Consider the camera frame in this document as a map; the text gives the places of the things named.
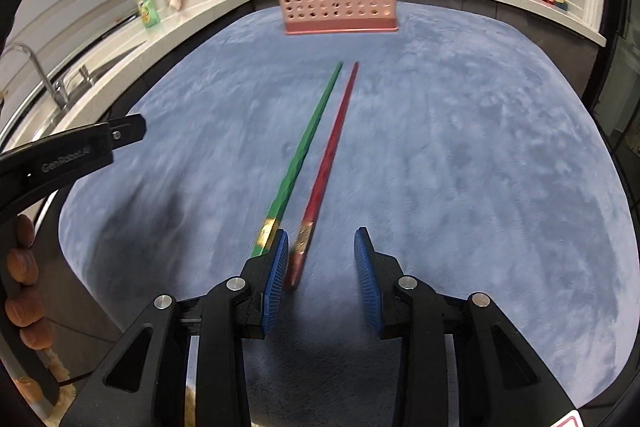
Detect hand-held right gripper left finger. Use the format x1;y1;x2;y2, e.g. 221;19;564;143
60;228;291;427

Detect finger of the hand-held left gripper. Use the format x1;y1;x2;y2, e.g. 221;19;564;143
107;113;149;152

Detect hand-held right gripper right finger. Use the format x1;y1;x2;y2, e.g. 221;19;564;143
354;227;576;427

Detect green chopstick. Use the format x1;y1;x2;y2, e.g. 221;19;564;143
251;62;345;259

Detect red chopstick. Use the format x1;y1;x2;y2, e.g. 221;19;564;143
286;62;361;292

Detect steel kitchen sink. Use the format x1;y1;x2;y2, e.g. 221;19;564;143
0;41;147;150

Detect chrome kitchen faucet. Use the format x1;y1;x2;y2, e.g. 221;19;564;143
0;43;72;111

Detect green dish soap bottle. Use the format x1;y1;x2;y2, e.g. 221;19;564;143
133;0;162;31

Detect dark glass door fridge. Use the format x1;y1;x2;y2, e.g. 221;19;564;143
594;0;640;150

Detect grey cable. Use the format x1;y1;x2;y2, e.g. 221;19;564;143
10;349;76;425

